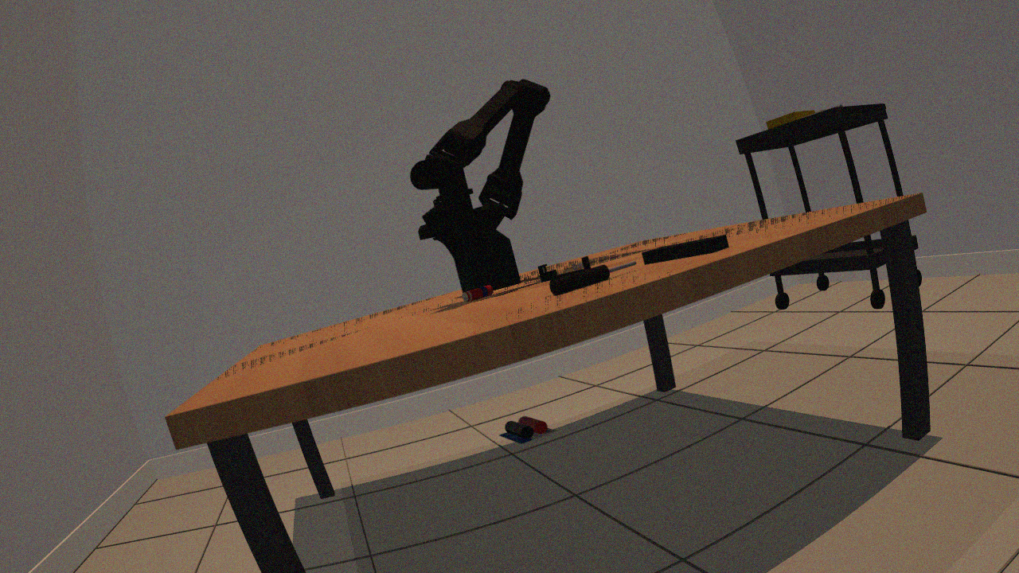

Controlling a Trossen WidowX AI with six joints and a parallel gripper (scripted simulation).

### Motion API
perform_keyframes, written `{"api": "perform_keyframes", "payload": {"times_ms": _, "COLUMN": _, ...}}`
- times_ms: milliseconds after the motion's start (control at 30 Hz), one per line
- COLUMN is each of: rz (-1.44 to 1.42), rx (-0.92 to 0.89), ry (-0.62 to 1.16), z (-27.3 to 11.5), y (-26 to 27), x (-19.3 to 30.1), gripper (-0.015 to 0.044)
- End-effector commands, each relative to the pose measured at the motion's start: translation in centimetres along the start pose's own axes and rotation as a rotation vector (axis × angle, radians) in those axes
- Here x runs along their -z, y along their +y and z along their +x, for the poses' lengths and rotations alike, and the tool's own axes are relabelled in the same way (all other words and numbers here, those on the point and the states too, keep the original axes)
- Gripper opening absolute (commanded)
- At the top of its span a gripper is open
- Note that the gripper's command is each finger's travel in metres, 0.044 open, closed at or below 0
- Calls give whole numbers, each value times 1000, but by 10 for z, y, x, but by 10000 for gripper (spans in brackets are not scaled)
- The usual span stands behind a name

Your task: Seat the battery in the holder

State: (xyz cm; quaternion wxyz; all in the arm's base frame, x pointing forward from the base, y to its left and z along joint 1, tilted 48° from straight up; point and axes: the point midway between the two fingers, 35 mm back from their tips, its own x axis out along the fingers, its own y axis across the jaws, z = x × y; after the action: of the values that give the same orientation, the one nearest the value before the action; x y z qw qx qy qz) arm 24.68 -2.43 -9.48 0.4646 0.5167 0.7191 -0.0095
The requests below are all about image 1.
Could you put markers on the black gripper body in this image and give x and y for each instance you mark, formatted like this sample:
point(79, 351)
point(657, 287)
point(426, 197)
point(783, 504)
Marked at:
point(476, 216)

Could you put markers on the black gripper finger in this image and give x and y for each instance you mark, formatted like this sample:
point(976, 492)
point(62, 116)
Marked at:
point(454, 244)
point(479, 235)

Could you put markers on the black screwdriver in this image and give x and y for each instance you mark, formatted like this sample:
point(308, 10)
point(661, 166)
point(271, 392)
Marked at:
point(584, 278)

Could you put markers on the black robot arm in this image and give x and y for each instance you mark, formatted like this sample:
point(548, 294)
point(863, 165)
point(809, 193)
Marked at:
point(466, 141)

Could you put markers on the red cylindrical battery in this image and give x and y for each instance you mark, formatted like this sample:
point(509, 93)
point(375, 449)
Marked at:
point(477, 293)

